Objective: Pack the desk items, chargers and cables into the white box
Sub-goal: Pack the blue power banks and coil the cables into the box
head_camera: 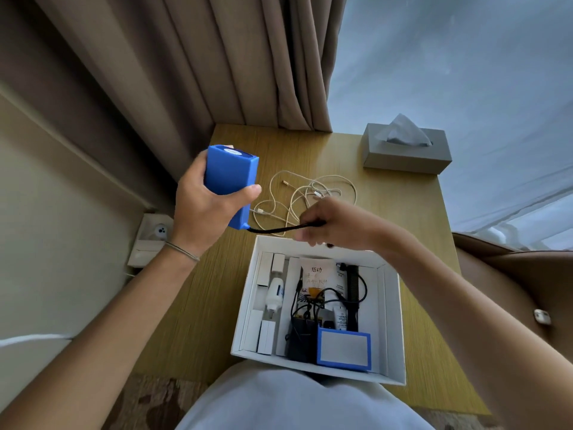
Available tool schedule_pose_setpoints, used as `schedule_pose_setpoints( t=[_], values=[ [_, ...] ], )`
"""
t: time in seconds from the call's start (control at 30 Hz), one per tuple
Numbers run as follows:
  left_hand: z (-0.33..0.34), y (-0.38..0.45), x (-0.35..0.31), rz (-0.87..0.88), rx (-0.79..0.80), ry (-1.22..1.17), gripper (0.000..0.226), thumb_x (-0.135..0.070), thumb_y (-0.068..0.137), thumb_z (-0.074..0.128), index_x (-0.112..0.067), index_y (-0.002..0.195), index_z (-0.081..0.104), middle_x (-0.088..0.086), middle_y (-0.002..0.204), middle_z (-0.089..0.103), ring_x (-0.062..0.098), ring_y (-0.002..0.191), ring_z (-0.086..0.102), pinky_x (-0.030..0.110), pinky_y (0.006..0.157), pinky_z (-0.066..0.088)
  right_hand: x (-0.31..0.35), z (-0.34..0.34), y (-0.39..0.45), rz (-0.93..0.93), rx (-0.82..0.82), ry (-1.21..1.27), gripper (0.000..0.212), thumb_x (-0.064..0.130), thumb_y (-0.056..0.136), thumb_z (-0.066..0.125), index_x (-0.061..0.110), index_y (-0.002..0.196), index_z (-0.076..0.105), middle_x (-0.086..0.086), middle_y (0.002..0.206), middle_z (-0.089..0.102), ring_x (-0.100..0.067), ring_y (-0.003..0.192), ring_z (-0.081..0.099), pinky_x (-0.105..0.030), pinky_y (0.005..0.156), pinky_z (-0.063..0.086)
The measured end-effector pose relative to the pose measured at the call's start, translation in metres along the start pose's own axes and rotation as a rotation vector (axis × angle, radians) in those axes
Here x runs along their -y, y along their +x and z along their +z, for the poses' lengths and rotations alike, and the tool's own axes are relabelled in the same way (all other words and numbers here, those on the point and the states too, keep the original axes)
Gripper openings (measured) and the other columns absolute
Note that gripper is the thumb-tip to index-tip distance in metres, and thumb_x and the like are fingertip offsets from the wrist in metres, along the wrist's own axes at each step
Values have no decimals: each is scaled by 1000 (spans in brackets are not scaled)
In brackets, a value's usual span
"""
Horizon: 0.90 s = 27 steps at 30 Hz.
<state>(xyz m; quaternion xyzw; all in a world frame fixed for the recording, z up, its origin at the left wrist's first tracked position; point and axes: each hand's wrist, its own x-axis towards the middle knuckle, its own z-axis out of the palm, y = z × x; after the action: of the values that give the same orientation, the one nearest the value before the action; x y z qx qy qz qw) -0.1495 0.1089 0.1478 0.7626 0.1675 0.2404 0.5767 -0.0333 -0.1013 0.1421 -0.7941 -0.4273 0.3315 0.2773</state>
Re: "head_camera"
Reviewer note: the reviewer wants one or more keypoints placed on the person's right hand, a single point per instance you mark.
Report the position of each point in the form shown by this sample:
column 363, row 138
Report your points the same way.
column 344, row 226

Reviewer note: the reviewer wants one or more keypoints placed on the person's left hand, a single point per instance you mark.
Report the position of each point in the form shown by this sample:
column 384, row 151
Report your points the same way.
column 201, row 210

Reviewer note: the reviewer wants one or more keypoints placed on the blue power bank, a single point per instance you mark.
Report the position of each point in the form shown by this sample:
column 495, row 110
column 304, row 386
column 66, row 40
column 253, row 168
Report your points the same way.
column 228, row 170

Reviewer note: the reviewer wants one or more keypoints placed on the clear packet orange print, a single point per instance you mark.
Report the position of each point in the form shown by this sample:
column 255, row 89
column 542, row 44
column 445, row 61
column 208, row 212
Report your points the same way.
column 315, row 275

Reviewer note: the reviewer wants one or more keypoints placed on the white tube black cap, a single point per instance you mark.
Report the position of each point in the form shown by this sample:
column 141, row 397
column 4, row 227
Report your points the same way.
column 341, row 317

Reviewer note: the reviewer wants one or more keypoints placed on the white charger blue print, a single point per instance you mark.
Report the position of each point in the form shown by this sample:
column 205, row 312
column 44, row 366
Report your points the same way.
column 274, row 295

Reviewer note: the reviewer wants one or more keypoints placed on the white cardboard box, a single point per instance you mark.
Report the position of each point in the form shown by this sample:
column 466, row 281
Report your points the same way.
column 391, row 317

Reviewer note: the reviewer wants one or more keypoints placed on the blue and white small box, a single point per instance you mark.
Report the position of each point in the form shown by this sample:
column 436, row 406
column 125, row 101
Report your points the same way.
column 344, row 349

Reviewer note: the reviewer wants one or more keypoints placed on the black power adapter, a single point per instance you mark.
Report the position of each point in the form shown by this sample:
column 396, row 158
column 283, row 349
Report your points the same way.
column 302, row 342

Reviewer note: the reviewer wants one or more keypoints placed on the small white square packet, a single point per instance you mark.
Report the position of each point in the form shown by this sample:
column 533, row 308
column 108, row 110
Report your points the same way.
column 266, row 338

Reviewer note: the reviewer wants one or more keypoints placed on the person's right forearm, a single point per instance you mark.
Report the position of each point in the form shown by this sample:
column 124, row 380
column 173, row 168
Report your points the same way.
column 483, row 331

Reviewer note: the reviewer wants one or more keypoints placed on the person's left forearm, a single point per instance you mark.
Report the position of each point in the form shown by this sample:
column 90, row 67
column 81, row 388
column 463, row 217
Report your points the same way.
column 98, row 344

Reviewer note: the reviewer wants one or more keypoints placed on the wooden table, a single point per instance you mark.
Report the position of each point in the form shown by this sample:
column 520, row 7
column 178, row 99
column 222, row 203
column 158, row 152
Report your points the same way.
column 403, row 210

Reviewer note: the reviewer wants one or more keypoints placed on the grey tissue box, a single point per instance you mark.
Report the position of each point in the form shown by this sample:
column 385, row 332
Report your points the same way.
column 403, row 161

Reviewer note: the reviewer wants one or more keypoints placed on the white tissue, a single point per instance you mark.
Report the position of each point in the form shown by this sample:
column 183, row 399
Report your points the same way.
column 403, row 129

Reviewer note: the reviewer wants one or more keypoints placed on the beige curtain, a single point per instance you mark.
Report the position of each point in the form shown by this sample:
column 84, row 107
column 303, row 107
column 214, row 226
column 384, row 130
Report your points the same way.
column 156, row 85

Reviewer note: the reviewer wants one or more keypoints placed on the brown leather chair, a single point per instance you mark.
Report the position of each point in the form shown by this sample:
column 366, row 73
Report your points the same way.
column 515, row 273

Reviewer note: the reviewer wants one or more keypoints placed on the white shirt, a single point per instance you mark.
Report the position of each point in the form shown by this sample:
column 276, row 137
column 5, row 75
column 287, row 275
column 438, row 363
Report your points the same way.
column 304, row 398

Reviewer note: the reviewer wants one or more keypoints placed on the white sheer curtain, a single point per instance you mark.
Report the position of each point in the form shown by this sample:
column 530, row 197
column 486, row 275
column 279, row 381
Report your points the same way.
column 470, row 85

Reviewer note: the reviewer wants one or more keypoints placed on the small white earbud case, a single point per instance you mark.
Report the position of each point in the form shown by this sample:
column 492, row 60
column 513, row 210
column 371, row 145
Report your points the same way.
column 542, row 317

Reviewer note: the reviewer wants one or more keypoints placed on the wall socket panel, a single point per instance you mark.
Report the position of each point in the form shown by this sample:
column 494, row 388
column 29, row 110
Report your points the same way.
column 145, row 252

